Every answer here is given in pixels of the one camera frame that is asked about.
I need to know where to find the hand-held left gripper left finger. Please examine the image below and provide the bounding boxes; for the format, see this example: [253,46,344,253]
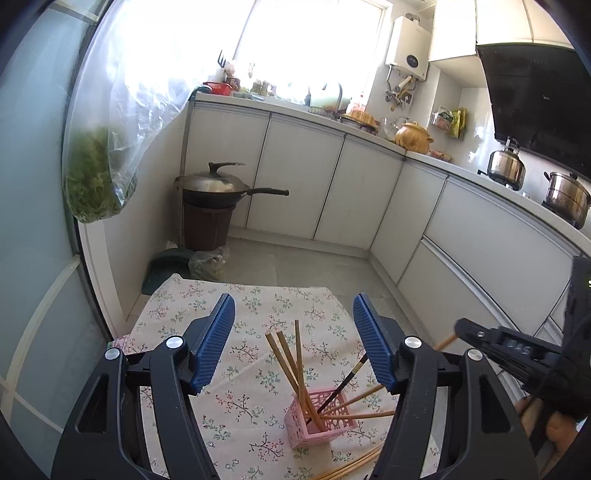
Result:
[51,293,236,480]

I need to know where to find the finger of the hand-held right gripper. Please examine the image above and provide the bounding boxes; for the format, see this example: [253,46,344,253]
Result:
[454,318,561,395]

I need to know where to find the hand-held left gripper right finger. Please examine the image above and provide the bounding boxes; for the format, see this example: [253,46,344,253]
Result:
[352,292,541,480]

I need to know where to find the black chopstick gold band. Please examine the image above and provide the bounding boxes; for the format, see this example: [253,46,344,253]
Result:
[305,353,370,428]

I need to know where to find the bundle of wooden chopsticks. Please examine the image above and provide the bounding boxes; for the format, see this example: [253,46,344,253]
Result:
[264,320,398,480]

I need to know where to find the pink chopstick holder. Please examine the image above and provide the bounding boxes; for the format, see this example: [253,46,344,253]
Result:
[284,388,358,448]

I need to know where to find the person's right hand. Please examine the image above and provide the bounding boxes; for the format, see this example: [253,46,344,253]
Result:
[515,396,581,464]

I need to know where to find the floral tablecloth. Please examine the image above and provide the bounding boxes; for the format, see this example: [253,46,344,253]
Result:
[113,272,441,480]

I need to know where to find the crumpled clear plastic bag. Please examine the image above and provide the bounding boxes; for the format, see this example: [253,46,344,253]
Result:
[188,246,230,282]

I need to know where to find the white kitchen cabinets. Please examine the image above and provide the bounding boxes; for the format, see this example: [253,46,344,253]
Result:
[187,90,591,365]

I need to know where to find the brown plastic bin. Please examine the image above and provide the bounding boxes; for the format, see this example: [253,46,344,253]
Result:
[182,200,234,252]

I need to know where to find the steel cooking pot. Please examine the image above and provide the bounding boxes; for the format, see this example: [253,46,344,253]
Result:
[542,171,591,229]

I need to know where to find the steel wok lid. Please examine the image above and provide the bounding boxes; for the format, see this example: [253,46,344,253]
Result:
[178,161,247,195]

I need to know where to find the steel kettle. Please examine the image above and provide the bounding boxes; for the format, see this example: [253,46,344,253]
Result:
[487,136,527,190]

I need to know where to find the plastic bag of greens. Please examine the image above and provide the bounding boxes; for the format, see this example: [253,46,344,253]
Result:
[62,60,192,224]

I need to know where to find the frosted glass sliding door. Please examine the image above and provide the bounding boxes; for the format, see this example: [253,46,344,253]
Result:
[0,0,139,476]

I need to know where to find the yellow clay pot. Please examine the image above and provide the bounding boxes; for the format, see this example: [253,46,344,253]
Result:
[394,121,435,154]

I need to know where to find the woven basket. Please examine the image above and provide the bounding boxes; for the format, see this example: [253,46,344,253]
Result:
[344,104,377,127]

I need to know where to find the black range hood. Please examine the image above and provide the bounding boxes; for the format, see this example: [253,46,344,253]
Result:
[475,44,591,178]

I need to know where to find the steel sink faucet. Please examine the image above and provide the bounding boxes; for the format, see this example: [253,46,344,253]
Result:
[323,82,345,114]

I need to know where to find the water heater pipes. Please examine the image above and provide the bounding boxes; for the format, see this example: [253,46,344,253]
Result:
[385,65,419,112]

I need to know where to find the pale green basin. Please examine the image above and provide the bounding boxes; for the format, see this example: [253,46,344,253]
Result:
[307,84,340,108]

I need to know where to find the white water heater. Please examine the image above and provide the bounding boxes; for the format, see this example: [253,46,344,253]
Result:
[385,16,435,79]

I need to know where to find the kitchen window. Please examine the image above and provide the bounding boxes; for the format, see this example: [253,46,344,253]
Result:
[231,0,393,104]

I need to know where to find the black wok with handle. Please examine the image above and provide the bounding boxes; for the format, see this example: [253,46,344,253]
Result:
[174,161,289,208]

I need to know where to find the wall rack with packets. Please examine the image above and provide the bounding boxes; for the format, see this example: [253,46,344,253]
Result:
[431,106,468,139]

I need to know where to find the white wall cabinet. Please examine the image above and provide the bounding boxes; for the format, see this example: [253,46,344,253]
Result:
[427,0,573,63]

